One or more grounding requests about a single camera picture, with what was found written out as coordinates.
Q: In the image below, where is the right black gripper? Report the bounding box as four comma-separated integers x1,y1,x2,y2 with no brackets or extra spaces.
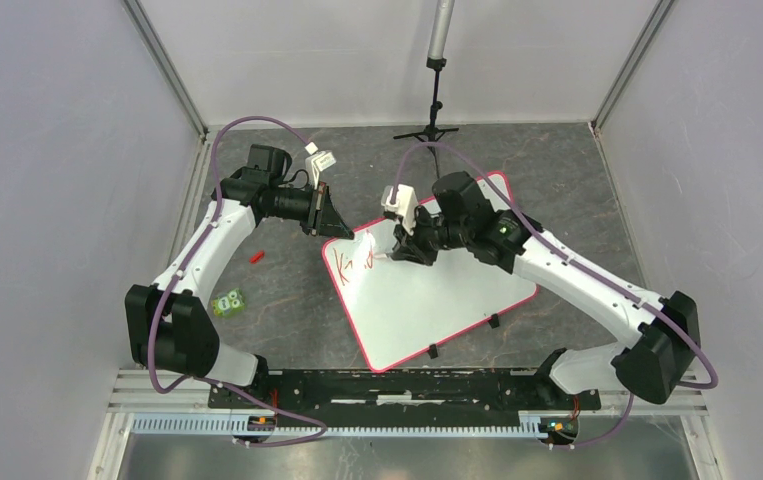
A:
393,204,471,266

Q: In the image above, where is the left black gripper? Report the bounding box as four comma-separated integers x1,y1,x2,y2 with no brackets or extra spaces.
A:
265,180,353,240

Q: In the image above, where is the pink-framed whiteboard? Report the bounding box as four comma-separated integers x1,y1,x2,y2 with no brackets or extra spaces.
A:
320,171,539,372

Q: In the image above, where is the red marker cap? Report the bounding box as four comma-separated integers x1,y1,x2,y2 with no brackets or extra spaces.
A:
249,250,265,264

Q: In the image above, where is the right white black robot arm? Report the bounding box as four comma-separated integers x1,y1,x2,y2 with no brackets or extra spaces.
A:
381,171,701,408

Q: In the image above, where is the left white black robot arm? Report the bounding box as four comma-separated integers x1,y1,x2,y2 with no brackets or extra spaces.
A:
124,144,354,408

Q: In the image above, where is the green monster eraser toy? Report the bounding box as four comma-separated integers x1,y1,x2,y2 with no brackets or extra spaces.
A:
211,288,246,318

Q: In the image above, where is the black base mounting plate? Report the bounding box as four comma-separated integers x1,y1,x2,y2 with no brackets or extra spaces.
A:
207,368,602,429

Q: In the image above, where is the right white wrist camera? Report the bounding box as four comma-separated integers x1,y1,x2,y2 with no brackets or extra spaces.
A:
381,185,419,235

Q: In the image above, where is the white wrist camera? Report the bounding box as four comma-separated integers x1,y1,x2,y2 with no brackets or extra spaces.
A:
381,185,419,235
304,142,336,188

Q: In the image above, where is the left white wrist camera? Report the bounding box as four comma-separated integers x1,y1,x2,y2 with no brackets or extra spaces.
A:
304,142,336,188

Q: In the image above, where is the black tripod camera stand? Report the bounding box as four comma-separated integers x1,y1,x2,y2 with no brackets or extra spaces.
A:
393,0,460,144

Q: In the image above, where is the white slotted cable duct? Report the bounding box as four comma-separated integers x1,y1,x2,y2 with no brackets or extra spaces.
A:
130,413,578,440

